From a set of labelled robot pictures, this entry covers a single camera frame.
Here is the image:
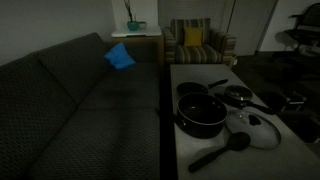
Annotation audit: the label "large glass lid black knob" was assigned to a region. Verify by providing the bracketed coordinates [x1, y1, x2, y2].
[225, 109, 282, 150]

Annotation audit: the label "big black pot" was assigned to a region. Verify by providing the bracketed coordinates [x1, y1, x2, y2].
[173, 92, 229, 140]

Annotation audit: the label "teal pot with plant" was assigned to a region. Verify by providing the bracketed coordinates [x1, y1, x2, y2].
[123, 0, 140, 32]

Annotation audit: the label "small black saucepan with lid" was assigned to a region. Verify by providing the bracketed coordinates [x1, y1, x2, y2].
[214, 84, 277, 116]

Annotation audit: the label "light grey coffee table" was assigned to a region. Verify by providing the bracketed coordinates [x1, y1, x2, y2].
[169, 63, 320, 180]

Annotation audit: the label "black frying pan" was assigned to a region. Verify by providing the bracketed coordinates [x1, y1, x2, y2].
[176, 78, 229, 97]

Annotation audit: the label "blue throw pillow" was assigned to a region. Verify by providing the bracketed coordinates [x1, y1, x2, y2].
[103, 42, 137, 70]

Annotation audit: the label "striped armchair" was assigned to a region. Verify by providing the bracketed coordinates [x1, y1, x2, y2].
[162, 18, 238, 66]

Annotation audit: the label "wooden side table white top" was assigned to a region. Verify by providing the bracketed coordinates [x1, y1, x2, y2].
[110, 26, 165, 64]

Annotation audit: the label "yellow throw pillow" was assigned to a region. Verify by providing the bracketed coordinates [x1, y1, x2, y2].
[183, 26, 204, 48]

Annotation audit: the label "window blinds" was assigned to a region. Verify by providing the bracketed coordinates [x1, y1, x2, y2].
[157, 0, 234, 31]

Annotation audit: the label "black plastic serving spoon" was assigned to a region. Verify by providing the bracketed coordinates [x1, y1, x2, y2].
[187, 131, 252, 174]

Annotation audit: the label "dark grey fabric sofa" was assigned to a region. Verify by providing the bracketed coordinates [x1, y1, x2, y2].
[0, 32, 165, 180]

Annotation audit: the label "dark equipment on floor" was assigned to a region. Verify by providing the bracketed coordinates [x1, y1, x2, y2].
[259, 89, 308, 113]

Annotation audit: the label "black office chair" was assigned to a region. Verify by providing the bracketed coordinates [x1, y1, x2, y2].
[273, 2, 320, 58]

